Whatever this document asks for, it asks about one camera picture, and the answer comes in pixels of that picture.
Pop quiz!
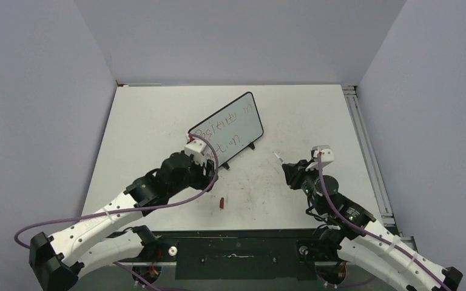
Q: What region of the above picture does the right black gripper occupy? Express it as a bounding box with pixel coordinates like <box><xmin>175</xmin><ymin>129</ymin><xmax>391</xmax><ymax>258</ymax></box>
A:
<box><xmin>283</xmin><ymin>158</ymin><xmax>326</xmax><ymax>215</ymax></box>

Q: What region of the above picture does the white marker pen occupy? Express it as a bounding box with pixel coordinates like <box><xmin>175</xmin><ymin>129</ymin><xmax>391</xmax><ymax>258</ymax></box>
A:
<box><xmin>273</xmin><ymin>152</ymin><xmax>284</xmax><ymax>164</ymax></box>

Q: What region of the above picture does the small black-framed whiteboard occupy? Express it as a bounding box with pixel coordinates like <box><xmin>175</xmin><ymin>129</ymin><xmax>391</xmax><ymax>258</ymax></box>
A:
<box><xmin>189</xmin><ymin>92</ymin><xmax>264</xmax><ymax>169</ymax></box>

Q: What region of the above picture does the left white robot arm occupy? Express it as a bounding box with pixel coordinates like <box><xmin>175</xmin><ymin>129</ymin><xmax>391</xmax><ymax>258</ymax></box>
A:
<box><xmin>29</xmin><ymin>152</ymin><xmax>215</xmax><ymax>290</ymax></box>

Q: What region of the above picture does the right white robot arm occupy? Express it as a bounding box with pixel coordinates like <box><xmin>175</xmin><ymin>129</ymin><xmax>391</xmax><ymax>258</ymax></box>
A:
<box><xmin>282</xmin><ymin>159</ymin><xmax>463</xmax><ymax>290</ymax></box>

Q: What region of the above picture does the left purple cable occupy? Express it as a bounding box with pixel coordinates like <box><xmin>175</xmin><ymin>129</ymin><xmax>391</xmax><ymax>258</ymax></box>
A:
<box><xmin>13</xmin><ymin>133</ymin><xmax>220</xmax><ymax>291</ymax></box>

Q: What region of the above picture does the purple cable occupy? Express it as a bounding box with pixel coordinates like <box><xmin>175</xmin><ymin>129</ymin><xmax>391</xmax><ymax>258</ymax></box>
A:
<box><xmin>316</xmin><ymin>152</ymin><xmax>453</xmax><ymax>291</ymax></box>
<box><xmin>13</xmin><ymin>133</ymin><xmax>220</xmax><ymax>291</ymax></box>

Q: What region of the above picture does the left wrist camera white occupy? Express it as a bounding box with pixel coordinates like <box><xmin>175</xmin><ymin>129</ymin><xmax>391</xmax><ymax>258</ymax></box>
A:
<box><xmin>183</xmin><ymin>134</ymin><xmax>208</xmax><ymax>166</ymax></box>

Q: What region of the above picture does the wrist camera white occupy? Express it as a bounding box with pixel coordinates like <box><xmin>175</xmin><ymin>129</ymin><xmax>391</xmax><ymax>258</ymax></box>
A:
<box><xmin>183</xmin><ymin>134</ymin><xmax>208</xmax><ymax>166</ymax></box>
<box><xmin>305</xmin><ymin>145</ymin><xmax>334</xmax><ymax>171</ymax></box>

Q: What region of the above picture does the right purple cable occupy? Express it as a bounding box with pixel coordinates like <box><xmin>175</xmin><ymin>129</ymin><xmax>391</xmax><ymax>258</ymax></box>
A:
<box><xmin>316</xmin><ymin>152</ymin><xmax>453</xmax><ymax>291</ymax></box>

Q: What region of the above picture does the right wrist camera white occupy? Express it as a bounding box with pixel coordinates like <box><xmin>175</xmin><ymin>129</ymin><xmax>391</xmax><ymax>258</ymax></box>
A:
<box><xmin>305</xmin><ymin>145</ymin><xmax>334</xmax><ymax>171</ymax></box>

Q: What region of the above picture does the aluminium frame rail right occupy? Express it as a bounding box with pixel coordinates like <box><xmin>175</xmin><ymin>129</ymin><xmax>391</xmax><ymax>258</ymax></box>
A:
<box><xmin>342</xmin><ymin>85</ymin><xmax>396</xmax><ymax>227</ymax></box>

